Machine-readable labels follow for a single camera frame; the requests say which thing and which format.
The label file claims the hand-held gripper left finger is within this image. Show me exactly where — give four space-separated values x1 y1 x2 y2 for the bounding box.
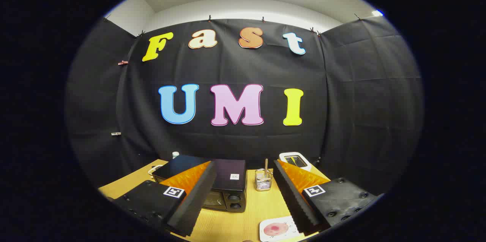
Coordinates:
113 160 217 237

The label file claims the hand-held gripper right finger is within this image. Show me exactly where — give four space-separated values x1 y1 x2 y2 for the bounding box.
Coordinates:
273 159 379 236

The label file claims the pink meat slice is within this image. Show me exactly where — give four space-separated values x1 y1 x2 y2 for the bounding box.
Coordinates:
264 223 290 237

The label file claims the black toaster oven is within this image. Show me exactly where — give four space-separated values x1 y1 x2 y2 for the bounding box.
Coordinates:
152 154 247 213

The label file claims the white square plate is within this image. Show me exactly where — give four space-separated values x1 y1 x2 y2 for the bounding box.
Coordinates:
259 216 304 242

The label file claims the white bread toaster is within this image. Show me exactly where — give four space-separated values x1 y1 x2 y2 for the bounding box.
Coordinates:
279 152 312 171

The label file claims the small glass jar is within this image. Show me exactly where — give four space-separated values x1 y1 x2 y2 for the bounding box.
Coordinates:
255 169 273 191

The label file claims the black backdrop cloth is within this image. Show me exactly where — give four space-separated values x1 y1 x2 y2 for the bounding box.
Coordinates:
65 16 424 197

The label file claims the row of black cloth clips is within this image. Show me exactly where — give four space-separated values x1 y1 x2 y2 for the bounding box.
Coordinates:
103 14 363 38

